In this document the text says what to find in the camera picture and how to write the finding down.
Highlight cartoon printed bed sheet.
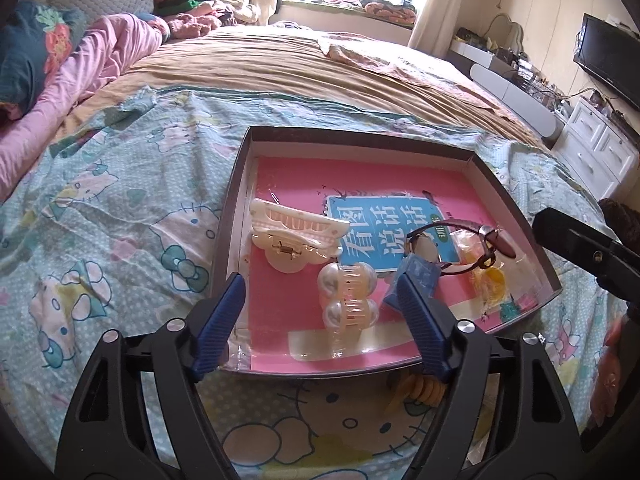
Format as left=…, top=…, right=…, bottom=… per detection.
left=0, top=85, right=631, bottom=480

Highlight pink patterned cloth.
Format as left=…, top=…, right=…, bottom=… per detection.
left=317, top=35, right=416, bottom=68

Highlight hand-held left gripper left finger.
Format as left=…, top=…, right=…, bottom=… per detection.
left=55, top=272, right=247, bottom=480

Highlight pink book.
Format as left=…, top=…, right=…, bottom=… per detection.
left=247, top=156, right=547, bottom=367

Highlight white drawer cabinet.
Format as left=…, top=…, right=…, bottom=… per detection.
left=550, top=96, right=640, bottom=201

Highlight dark red headband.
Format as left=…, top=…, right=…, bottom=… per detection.
left=406, top=220, right=518, bottom=277

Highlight brown bed sheet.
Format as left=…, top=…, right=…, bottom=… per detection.
left=52, top=27, right=551, bottom=153

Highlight dark furry object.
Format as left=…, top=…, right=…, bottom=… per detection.
left=597, top=198, right=640, bottom=243

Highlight brown cardboard box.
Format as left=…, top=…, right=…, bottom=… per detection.
left=210, top=126, right=563, bottom=378

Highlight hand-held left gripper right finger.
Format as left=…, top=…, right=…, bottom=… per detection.
left=395, top=275, right=583, bottom=480

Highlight flat screen television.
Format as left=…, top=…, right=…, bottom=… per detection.
left=573, top=13, right=640, bottom=111

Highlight small pearl hair claw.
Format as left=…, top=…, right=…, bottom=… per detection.
left=317, top=262, right=377, bottom=343

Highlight round clear hair comb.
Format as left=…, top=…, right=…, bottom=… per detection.
left=411, top=235, right=443, bottom=266

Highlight pile of clothes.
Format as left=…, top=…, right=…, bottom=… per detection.
left=152, top=0, right=263, bottom=39

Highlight blankets on window seat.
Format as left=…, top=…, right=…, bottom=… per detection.
left=322, top=0, right=418, bottom=23

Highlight large cream hair claw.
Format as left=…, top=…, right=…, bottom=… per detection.
left=248, top=198, right=351, bottom=274

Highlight cream curtain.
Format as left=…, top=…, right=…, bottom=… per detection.
left=407, top=0, right=476, bottom=58

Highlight pink quilt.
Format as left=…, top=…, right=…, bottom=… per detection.
left=0, top=14, right=168, bottom=201

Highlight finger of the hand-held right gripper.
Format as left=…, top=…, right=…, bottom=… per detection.
left=531, top=207, right=640, bottom=303

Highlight blue floral pillow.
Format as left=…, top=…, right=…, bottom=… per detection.
left=0, top=0, right=88, bottom=120

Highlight white dressing table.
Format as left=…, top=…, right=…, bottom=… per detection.
left=448, top=40, right=523, bottom=73

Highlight yellow item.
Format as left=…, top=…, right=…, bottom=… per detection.
left=457, top=237, right=510, bottom=307

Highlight grey white bench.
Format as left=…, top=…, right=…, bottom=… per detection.
left=470, top=63, right=566, bottom=142

